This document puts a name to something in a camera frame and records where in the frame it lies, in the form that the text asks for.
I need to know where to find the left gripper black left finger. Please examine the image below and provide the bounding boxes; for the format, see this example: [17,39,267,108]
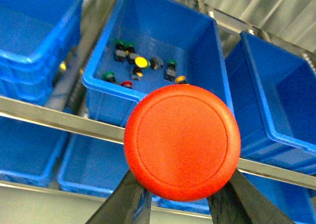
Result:
[86,170,152,224]

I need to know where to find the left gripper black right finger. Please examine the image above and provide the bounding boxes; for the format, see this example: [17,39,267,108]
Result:
[207,170,294,224]

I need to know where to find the red mushroom push button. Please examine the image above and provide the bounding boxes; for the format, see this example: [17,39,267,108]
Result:
[124,84,241,201]

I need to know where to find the blue bin with buttons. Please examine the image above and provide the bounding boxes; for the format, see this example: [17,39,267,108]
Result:
[82,0,233,127]

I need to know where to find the lower middle left blue bin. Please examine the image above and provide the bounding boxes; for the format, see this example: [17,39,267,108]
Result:
[58,135,130,199]

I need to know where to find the lower middle right blue bin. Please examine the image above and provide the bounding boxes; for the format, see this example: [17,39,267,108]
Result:
[158,174,316,224]

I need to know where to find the lower far left blue bin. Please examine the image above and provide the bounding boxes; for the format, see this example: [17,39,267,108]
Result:
[0,117,68,187]

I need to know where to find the empty upper blue bin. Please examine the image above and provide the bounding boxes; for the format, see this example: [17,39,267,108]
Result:
[225,32,316,175]

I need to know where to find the green push button near front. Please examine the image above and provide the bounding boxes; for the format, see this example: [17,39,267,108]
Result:
[101,71,116,83]

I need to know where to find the green push button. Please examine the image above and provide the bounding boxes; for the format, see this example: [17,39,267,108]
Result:
[114,39,126,62]
[101,71,116,83]
[125,43,139,65]
[164,60,177,81]

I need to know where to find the yellow push button lying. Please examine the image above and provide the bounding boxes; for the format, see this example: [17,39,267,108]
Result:
[174,75,187,84]

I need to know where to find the green push button right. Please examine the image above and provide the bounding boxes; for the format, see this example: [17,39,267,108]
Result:
[164,60,177,81]

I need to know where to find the yellow mushroom push button upright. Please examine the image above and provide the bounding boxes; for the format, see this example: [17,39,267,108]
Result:
[131,56,150,80]

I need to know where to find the green push button lying sideways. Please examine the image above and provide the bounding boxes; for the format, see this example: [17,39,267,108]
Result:
[149,56,164,70]

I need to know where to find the green push button far left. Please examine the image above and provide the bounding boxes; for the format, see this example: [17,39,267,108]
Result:
[114,39,126,62]

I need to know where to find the upper far left blue bin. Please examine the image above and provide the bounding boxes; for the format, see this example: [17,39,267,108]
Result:
[0,0,83,105]

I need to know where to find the steel divider rail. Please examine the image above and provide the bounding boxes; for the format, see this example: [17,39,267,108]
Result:
[44,0,116,111]

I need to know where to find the steel front shelf rail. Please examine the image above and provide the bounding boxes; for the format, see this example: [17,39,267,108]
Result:
[0,96,316,189]

